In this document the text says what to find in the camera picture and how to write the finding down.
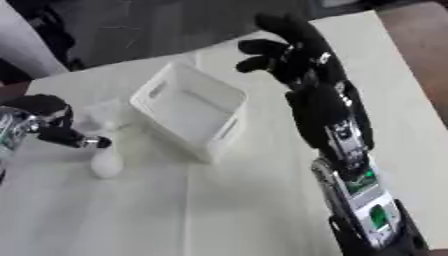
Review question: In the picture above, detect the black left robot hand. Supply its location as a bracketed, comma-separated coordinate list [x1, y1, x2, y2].
[1, 93, 114, 150]

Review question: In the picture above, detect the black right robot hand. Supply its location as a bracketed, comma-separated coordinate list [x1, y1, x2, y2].
[234, 12, 377, 152]

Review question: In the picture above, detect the white plastic box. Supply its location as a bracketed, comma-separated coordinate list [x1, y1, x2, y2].
[127, 61, 249, 165]

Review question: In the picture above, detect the clear plastic cup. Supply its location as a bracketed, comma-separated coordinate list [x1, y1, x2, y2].
[78, 98, 140, 136]

